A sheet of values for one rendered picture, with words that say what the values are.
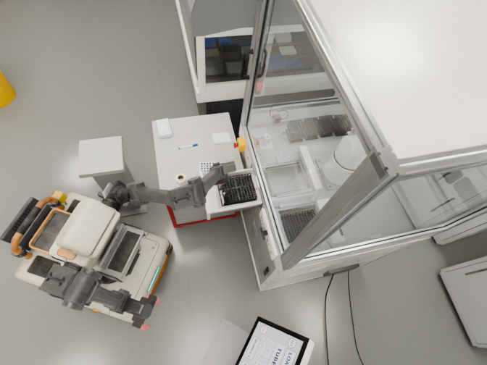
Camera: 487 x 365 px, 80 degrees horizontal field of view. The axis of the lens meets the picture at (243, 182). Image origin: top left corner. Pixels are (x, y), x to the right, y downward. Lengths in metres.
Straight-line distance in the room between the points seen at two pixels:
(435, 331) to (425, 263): 0.56
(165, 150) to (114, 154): 0.34
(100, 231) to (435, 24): 1.41
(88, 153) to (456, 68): 2.02
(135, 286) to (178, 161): 0.93
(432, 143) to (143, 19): 4.12
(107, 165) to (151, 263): 0.77
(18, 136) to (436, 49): 3.40
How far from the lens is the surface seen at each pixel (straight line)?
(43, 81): 4.02
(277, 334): 1.45
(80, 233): 1.29
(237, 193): 1.79
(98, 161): 2.18
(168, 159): 2.08
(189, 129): 2.21
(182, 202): 1.11
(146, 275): 2.31
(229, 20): 1.92
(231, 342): 2.47
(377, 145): 0.73
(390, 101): 0.88
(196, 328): 2.51
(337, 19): 1.09
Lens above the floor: 2.51
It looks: 62 degrees down
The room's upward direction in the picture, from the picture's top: 12 degrees clockwise
